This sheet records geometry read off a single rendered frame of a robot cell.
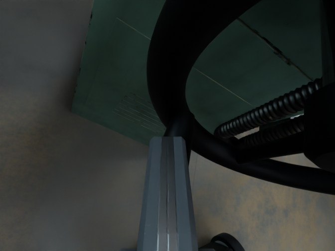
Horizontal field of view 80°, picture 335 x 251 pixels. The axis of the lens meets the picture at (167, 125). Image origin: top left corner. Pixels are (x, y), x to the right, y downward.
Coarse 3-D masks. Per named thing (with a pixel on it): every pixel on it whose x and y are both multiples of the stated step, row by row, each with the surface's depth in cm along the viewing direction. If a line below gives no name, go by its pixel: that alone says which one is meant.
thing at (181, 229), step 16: (176, 144) 10; (176, 160) 9; (176, 176) 8; (176, 192) 7; (176, 208) 7; (192, 208) 7; (176, 224) 6; (192, 224) 6; (176, 240) 6; (192, 240) 6
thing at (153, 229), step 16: (160, 144) 10; (160, 160) 9; (160, 176) 8; (144, 192) 8; (160, 192) 7; (144, 208) 7; (160, 208) 7; (144, 224) 6; (160, 224) 6; (144, 240) 6; (160, 240) 6
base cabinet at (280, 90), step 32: (96, 0) 31; (128, 0) 29; (160, 0) 28; (96, 32) 37; (128, 32) 34; (224, 32) 30; (96, 64) 46; (128, 64) 42; (224, 64) 35; (256, 64) 33; (288, 64) 32; (96, 96) 61; (128, 96) 55; (192, 96) 46; (224, 96) 43; (256, 96) 40; (128, 128) 80; (160, 128) 70
